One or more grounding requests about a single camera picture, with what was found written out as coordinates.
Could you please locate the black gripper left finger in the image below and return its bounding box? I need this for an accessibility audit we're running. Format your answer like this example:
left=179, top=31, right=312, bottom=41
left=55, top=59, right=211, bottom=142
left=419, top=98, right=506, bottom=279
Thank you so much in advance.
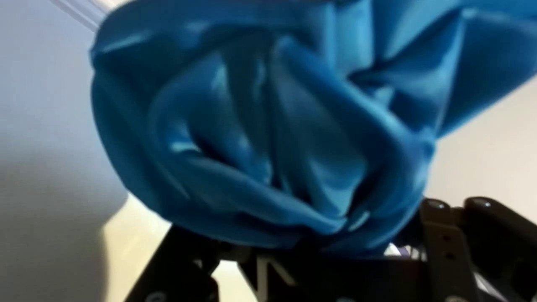
left=122, top=222, right=231, bottom=302

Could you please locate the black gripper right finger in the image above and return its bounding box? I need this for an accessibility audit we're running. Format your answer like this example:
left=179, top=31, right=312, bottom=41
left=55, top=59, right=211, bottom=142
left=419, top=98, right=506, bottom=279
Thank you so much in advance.
left=416, top=195, right=537, bottom=302

